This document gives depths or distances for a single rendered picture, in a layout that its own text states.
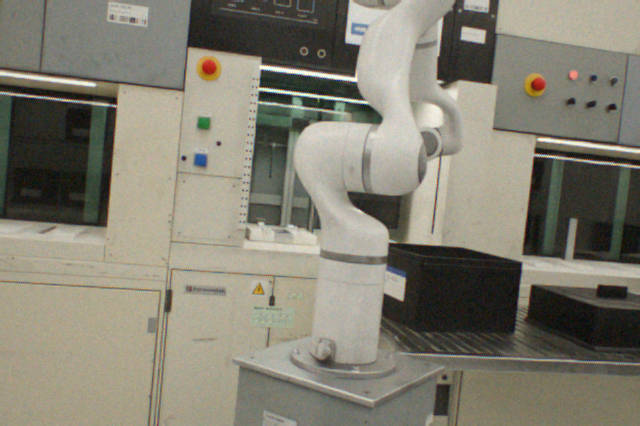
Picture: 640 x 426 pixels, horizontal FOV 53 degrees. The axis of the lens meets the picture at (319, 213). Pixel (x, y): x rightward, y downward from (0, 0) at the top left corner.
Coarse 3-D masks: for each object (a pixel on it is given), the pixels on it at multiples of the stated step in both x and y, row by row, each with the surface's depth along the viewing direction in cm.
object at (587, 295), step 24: (552, 288) 164; (576, 288) 169; (600, 288) 157; (624, 288) 159; (528, 312) 168; (552, 312) 158; (576, 312) 149; (600, 312) 142; (624, 312) 143; (576, 336) 148; (600, 336) 142; (624, 336) 144
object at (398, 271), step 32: (416, 256) 145; (448, 256) 176; (480, 256) 168; (384, 288) 159; (416, 288) 144; (448, 288) 145; (480, 288) 148; (512, 288) 151; (416, 320) 144; (448, 320) 146; (480, 320) 149; (512, 320) 152
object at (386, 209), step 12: (348, 192) 205; (360, 192) 206; (360, 204) 207; (372, 204) 207; (384, 204) 208; (396, 204) 209; (372, 216) 208; (384, 216) 209; (396, 216) 209; (396, 228) 210
